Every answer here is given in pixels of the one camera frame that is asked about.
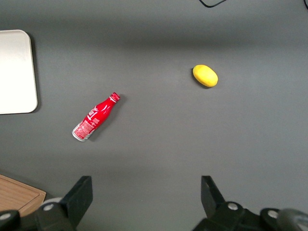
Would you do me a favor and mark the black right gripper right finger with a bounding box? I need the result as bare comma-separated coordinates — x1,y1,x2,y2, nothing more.
199,175,261,231

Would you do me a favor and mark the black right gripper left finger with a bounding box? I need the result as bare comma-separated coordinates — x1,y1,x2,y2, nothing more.
36,175,93,231

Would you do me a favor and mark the beige rectangular tray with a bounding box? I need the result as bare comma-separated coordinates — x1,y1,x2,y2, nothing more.
0,29,39,116

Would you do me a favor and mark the wooden drawer cabinet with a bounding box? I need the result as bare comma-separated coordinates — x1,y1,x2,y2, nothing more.
0,174,47,218

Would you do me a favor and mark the red cola bottle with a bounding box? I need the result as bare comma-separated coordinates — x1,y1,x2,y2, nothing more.
71,91,121,143

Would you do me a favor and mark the yellow lemon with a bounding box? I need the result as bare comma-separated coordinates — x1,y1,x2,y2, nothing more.
192,64,219,88

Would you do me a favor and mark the black cable on table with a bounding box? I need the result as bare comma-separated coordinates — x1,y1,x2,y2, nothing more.
198,0,229,9

